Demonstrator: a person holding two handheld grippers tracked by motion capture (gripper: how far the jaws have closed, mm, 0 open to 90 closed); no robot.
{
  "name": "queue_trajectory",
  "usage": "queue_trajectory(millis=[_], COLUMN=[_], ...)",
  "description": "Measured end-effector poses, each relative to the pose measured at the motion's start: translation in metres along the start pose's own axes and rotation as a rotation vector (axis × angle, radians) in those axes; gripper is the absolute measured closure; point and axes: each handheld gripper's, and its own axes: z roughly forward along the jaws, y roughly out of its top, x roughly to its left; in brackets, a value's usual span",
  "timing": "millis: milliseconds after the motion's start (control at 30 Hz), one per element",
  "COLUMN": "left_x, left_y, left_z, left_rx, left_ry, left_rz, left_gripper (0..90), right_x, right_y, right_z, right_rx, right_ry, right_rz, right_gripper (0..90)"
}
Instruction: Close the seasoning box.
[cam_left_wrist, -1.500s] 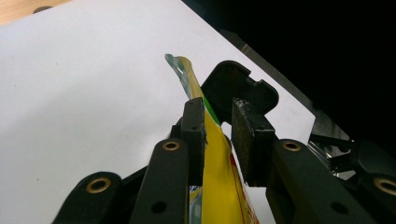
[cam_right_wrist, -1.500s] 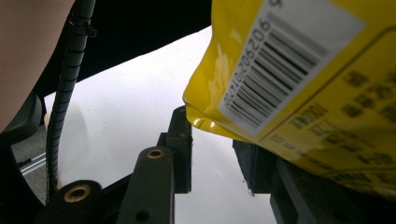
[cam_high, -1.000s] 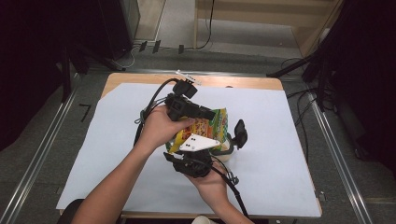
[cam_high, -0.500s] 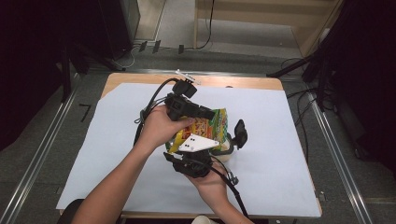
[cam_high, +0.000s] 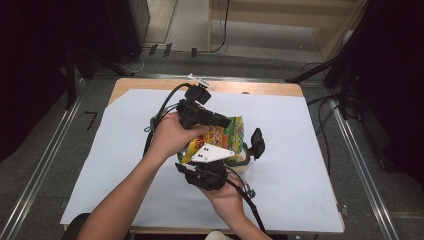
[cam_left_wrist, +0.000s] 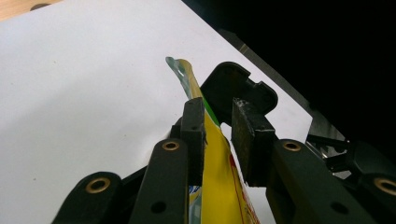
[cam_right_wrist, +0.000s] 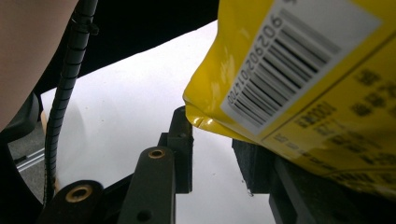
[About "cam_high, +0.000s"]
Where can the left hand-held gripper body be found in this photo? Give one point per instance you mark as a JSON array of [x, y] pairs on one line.
[[193, 111]]

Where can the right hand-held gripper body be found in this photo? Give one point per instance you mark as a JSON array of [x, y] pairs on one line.
[[208, 178]]

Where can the printed pouch with green cap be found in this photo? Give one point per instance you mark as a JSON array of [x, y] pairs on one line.
[[223, 136]]

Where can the person's right hand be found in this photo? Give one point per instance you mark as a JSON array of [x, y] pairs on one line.
[[230, 200]]

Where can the person's left hand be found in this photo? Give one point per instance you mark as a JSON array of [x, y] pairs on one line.
[[170, 140]]

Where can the white round object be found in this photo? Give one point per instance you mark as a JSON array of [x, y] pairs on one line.
[[218, 236]]

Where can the small black block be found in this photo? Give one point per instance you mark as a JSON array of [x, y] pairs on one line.
[[152, 49], [194, 52], [167, 49]]

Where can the white table sheet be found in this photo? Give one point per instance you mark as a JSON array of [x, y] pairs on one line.
[[283, 166]]

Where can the black tripod stand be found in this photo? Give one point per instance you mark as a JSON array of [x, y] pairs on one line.
[[310, 71]]

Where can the black L-shaped hex key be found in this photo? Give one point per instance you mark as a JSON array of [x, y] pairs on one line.
[[91, 113]]

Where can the black cabinet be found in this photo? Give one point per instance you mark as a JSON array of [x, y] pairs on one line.
[[126, 30]]

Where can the black stand leg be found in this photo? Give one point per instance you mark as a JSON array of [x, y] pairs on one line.
[[70, 86]]

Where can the aluminium floor rail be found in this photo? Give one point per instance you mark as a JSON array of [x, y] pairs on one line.
[[46, 153], [250, 78], [361, 166]]

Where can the light wooden frame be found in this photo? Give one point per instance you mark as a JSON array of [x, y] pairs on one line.
[[266, 10]]

